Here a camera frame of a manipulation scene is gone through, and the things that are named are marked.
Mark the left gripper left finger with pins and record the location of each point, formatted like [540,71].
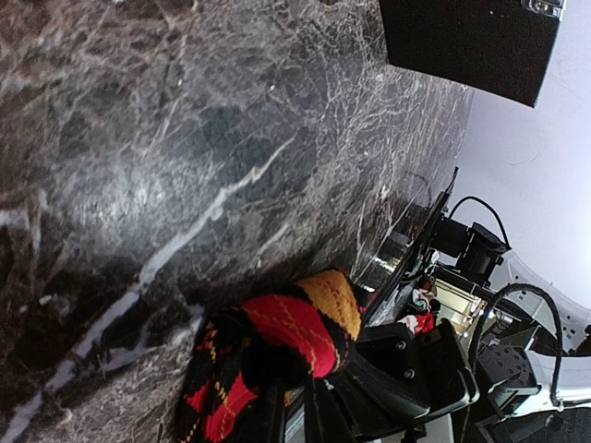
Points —
[269,415]

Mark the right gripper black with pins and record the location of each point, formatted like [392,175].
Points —
[395,380]

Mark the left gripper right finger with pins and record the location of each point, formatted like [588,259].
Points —
[323,421]

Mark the red orange argyle sock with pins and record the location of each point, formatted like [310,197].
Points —
[304,330]

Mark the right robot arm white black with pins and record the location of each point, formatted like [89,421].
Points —
[465,344]

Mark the black display case box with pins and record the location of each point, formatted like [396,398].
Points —
[499,46]

